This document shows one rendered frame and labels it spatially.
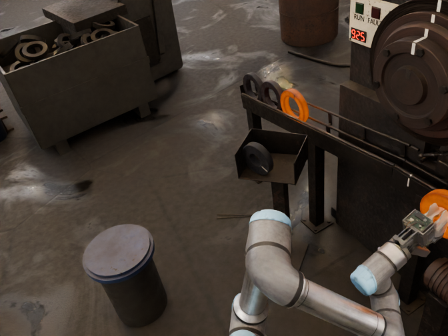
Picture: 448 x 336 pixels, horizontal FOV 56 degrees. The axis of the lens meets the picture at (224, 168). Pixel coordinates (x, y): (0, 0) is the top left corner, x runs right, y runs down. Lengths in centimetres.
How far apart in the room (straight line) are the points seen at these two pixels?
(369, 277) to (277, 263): 30
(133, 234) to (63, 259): 77
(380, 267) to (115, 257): 114
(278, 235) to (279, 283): 12
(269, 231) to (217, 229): 140
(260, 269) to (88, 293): 152
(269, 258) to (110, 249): 106
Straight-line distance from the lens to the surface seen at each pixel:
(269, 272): 106
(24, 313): 256
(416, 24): 142
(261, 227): 112
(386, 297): 132
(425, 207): 144
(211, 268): 233
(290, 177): 184
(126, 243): 198
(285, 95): 216
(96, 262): 196
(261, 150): 178
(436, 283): 167
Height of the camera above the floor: 180
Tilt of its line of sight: 38 degrees down
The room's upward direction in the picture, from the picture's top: 10 degrees counter-clockwise
